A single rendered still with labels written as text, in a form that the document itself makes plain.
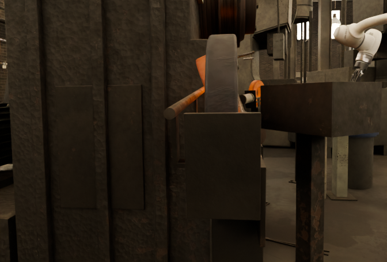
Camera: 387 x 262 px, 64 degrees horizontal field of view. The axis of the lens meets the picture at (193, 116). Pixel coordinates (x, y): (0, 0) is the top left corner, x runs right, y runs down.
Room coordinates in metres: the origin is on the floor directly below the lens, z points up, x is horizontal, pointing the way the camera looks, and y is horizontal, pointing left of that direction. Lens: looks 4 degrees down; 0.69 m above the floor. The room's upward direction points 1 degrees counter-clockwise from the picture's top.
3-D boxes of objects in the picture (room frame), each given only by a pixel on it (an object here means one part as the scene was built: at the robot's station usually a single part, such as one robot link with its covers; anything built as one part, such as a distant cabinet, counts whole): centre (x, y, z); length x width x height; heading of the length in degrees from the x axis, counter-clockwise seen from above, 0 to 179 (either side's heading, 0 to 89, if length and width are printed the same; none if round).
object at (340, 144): (2.06, -0.98, 0.31); 0.24 x 0.16 x 0.62; 173
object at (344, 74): (5.33, -2.47, 0.55); 1.10 x 0.53 x 1.10; 13
